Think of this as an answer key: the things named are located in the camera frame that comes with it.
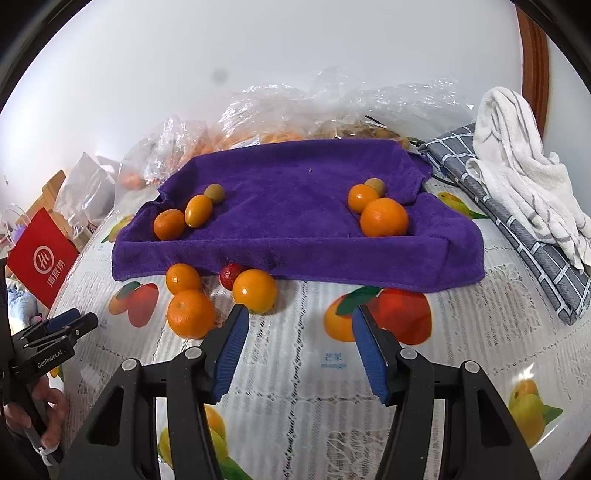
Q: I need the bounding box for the grey checked cloth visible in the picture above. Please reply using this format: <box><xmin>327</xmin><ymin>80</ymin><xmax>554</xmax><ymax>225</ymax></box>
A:
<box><xmin>419</xmin><ymin>125</ymin><xmax>590</xmax><ymax>325</ymax></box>

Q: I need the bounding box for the small orange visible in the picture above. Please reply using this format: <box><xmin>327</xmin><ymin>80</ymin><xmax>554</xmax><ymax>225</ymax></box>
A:
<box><xmin>346</xmin><ymin>184</ymin><xmax>380</xmax><ymax>214</ymax></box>

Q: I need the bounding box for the oval kumquat orange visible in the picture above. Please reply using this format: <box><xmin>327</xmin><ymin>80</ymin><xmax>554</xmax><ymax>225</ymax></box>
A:
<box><xmin>232</xmin><ymin>269</ymin><xmax>279</xmax><ymax>314</ymax></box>

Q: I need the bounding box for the brown wooden door frame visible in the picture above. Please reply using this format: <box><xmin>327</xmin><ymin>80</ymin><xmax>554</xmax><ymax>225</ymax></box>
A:
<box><xmin>516</xmin><ymin>7</ymin><xmax>550</xmax><ymax>136</ymax></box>

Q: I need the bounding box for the oval kumquat on towel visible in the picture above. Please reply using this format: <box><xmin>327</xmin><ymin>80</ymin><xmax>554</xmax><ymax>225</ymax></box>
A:
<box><xmin>184</xmin><ymin>194</ymin><xmax>213</xmax><ymax>229</ymax></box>

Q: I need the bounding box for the purple towel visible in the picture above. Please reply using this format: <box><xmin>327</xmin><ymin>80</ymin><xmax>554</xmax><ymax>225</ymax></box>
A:
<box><xmin>111</xmin><ymin>139</ymin><xmax>485</xmax><ymax>293</ymax></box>

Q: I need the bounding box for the clear bag of oranges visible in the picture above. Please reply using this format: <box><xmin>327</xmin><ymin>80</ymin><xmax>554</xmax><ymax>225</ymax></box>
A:
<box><xmin>117</xmin><ymin>84</ymin><xmax>315</xmax><ymax>192</ymax></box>

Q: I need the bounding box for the tan longan fruit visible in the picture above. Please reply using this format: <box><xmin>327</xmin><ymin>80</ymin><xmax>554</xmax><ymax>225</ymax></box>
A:
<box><xmin>365</xmin><ymin>177</ymin><xmax>387</xmax><ymax>197</ymax></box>

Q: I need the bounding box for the small red apple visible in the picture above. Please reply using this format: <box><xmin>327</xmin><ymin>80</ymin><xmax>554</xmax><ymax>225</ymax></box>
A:
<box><xmin>218</xmin><ymin>262</ymin><xmax>246</xmax><ymax>291</ymax></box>

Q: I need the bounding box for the white plastic bag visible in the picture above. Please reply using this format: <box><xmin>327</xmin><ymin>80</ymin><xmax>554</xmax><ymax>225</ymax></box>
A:
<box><xmin>53</xmin><ymin>153</ymin><xmax>119</xmax><ymax>231</ymax></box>

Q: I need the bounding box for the small mandarin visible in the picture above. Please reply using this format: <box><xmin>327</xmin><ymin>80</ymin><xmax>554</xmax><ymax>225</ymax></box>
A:
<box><xmin>360</xmin><ymin>197</ymin><xmax>409</xmax><ymax>238</ymax></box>

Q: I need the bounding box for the white striped towel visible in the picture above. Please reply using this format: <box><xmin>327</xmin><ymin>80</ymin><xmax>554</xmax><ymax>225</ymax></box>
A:
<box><xmin>466</xmin><ymin>87</ymin><xmax>590</xmax><ymax>271</ymax></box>

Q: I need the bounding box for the person's left hand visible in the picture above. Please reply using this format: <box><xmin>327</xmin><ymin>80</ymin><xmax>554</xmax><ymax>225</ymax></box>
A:
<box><xmin>3</xmin><ymin>375</ymin><xmax>69</xmax><ymax>451</ymax></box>

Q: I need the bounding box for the tan longan on towel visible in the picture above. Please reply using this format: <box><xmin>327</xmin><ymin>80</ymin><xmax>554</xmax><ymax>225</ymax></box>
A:
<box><xmin>204</xmin><ymin>183</ymin><xmax>225</xmax><ymax>204</ymax></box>

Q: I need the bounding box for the red paper gift bag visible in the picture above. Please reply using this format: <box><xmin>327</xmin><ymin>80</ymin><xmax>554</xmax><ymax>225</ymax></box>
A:
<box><xmin>7</xmin><ymin>208</ymin><xmax>78</xmax><ymax>308</ymax></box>

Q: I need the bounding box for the mandarin on towel left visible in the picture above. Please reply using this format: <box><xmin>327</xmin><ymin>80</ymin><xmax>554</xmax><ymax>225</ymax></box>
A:
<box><xmin>152</xmin><ymin>209</ymin><xmax>186</xmax><ymax>241</ymax></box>

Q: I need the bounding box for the round mandarin orange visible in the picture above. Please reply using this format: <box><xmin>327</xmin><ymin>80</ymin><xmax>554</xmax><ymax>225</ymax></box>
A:
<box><xmin>165</xmin><ymin>263</ymin><xmax>201</xmax><ymax>295</ymax></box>

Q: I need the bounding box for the large orange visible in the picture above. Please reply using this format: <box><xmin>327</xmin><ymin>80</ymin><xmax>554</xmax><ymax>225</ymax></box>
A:
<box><xmin>166</xmin><ymin>290</ymin><xmax>215</xmax><ymax>340</ymax></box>

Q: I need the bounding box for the clear bag of longans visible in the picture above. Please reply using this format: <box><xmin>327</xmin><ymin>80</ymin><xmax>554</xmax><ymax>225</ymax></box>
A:
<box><xmin>308</xmin><ymin>67</ymin><xmax>475</xmax><ymax>142</ymax></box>

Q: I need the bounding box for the wooden chair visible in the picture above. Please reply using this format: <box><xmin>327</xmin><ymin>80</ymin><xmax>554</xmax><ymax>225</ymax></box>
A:
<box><xmin>26</xmin><ymin>170</ymin><xmax>66</xmax><ymax>219</ymax></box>

